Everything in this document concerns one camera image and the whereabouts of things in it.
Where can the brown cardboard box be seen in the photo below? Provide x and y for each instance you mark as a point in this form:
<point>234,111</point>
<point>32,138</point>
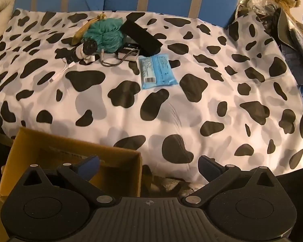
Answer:
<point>27,151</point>

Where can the green tissue packet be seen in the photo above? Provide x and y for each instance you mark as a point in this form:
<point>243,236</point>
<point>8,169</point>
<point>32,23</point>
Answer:
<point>80,32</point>

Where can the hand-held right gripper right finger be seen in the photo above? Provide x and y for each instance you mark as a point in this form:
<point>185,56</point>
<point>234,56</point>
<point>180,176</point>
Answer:
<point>207,165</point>

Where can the clutter of bags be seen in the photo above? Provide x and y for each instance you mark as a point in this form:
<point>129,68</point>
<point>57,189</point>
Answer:
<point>293,37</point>

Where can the blue wet wipes pack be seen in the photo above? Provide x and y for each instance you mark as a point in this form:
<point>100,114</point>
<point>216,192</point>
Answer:
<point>156,71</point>

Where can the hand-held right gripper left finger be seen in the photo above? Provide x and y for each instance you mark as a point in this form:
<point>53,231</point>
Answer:
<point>91,167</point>

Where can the black rectangular case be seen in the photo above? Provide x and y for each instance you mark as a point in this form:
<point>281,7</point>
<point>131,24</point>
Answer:
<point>141,36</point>

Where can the cow print blanket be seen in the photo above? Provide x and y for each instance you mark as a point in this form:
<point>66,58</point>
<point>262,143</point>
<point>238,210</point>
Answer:
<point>154,100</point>

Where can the teal bath loofah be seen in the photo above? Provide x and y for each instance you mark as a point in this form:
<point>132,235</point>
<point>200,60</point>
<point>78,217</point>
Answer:
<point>106,34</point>

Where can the black garbage bag roll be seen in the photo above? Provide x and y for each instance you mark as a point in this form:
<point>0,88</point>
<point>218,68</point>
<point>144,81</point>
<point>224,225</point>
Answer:
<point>88,48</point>

